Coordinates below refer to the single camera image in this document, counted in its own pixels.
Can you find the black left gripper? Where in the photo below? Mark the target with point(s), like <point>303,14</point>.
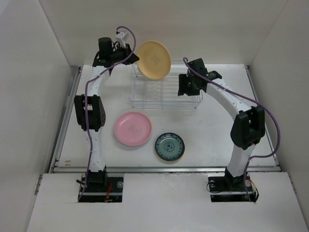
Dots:
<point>126,50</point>

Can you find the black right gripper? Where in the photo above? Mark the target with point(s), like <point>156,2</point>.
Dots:
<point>183,79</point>

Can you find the orange plate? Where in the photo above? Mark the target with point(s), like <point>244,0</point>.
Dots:
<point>155,60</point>

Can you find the green blue floral plate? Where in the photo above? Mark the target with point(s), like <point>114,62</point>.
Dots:
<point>169,147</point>

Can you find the pink plate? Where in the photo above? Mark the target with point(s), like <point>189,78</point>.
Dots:
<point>133,129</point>

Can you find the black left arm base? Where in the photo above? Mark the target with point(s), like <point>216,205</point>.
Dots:
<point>100,187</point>

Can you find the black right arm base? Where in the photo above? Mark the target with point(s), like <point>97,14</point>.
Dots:
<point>227,189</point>

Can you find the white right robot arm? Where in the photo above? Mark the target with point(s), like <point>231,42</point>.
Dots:
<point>248,121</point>

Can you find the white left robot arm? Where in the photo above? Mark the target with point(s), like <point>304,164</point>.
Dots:
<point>90,113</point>

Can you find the white wire dish rack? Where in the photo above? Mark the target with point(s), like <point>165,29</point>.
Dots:
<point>147,93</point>

